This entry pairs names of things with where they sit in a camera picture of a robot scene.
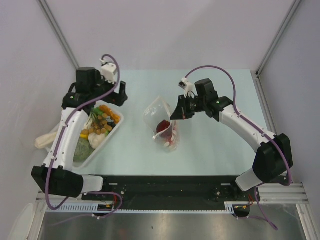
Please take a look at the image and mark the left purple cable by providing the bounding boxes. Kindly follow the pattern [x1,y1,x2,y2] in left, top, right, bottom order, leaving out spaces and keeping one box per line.
[46,53,123,227]

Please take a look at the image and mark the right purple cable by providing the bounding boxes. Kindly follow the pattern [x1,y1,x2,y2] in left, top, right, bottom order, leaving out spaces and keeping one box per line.
[183,65,294,231]

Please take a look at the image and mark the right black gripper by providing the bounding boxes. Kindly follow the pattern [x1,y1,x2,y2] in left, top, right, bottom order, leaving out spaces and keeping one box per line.
[170,94,207,121]

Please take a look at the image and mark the white cauliflower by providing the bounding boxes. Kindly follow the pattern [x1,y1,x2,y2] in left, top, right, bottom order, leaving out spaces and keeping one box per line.
[88,132,106,149]

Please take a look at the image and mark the white slotted cable duct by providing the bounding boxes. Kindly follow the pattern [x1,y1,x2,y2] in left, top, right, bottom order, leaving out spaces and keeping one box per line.
[46,202,235,214]

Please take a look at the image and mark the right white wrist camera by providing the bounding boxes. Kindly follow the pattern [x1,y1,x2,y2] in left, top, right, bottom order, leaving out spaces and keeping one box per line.
[178,77,194,98]

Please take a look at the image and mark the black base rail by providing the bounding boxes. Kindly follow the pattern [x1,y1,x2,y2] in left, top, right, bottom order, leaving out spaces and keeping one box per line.
[82,175,261,210]

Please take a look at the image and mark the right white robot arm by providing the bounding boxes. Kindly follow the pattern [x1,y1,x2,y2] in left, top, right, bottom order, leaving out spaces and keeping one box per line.
[170,78,293,201]

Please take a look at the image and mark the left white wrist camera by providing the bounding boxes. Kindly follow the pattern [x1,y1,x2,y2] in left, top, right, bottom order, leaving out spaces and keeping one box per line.
[100,59,118,85]

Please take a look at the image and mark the orange carrot pieces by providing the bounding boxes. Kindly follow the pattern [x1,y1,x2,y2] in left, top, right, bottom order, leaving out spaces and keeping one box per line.
[98,105,121,124]

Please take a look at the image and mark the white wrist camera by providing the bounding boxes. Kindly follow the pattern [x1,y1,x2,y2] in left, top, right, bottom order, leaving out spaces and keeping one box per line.
[100,59,118,85]
[178,77,194,98]

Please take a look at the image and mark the yellow pepper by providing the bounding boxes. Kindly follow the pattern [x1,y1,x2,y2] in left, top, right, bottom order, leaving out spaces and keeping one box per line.
[80,130,89,139]

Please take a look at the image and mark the green broccoli head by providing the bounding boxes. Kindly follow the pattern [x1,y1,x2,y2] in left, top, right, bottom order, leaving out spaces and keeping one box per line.
[73,138,95,163]

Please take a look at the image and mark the white daikon radish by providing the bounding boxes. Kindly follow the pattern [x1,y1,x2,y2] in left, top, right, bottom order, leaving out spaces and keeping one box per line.
[34,131,57,149]

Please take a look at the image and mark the polka dot zip bag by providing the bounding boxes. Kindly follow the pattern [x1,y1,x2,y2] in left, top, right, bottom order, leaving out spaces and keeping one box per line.
[142,96,180,152]

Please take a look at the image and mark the purple cable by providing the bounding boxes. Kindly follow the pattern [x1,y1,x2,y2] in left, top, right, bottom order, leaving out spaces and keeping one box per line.
[183,65,294,231]
[46,53,123,227]

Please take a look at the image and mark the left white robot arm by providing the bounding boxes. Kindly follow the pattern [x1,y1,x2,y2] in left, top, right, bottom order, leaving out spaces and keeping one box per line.
[31,63,128,200]

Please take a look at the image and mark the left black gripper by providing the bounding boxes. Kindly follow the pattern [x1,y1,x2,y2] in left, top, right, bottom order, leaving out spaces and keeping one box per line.
[91,71,128,107]

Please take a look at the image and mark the white plastic food tray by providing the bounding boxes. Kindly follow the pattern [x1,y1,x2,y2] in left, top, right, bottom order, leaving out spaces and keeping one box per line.
[44,100,124,171]

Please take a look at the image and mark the brown longan bunch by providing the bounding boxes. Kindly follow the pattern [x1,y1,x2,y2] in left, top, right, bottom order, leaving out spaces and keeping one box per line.
[87,116,113,136]

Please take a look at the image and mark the red watermelon slice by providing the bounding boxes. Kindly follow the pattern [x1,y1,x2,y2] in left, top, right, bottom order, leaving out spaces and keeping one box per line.
[155,120,172,139]

